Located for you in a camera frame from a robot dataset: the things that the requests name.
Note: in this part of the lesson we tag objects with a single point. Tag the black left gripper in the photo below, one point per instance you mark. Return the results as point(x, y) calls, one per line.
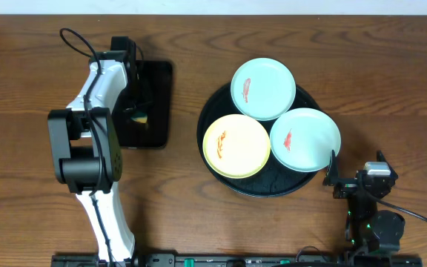
point(134, 110)

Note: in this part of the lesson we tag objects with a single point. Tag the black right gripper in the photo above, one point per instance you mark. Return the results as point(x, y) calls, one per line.
point(345, 187)

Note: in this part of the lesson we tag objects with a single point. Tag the green yellow sponge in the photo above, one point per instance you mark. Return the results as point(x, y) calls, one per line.
point(139, 117)

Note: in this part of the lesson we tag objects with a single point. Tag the yellow plate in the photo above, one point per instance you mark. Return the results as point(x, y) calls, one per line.
point(236, 146)

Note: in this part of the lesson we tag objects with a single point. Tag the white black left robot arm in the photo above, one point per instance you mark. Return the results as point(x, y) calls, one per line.
point(86, 151)

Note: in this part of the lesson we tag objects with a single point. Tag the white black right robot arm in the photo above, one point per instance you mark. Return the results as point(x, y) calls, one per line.
point(376, 231)

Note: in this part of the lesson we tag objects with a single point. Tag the rectangular black tray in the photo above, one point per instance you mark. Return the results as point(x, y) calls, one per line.
point(154, 98)

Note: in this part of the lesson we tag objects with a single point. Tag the round black tray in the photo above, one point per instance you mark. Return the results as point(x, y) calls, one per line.
point(273, 180)

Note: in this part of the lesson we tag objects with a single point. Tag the green plate, near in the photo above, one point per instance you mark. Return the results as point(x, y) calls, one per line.
point(303, 139)

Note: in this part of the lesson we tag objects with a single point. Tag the green plate, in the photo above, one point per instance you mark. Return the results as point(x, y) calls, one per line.
point(303, 139)
point(263, 89)

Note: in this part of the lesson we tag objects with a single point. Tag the green plate, far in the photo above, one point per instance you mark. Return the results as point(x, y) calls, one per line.
point(263, 89)

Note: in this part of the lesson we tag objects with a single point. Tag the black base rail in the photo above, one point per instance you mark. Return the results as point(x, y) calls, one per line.
point(171, 260)

